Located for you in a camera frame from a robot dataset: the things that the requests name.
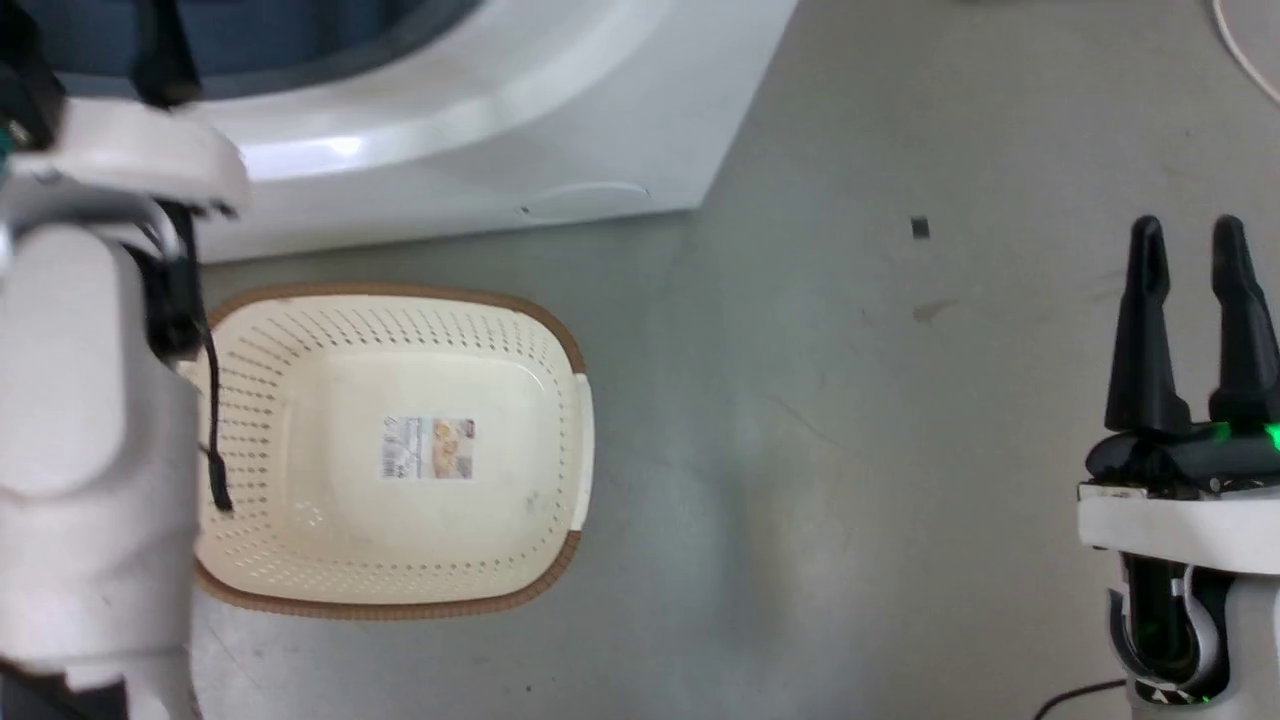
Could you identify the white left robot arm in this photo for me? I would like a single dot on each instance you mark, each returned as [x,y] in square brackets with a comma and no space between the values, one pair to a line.
[70,420]

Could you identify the white washing machine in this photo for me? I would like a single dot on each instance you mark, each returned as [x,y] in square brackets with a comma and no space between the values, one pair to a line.
[560,110]

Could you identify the small dark floor marker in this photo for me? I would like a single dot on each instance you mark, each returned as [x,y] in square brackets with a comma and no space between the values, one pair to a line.
[920,228]

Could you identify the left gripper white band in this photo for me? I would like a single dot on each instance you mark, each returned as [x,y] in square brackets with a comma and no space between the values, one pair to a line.
[130,150]

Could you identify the cream perforated basket brown rim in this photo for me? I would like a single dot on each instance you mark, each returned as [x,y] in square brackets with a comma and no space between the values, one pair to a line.
[430,540]

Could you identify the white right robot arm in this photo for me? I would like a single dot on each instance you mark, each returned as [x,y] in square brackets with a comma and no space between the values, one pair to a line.
[1240,640]

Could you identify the printed label sticker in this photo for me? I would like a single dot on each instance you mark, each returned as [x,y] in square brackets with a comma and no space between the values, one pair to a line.
[428,448]

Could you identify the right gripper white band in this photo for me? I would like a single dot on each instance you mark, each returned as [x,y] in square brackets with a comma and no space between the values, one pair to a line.
[1180,500]

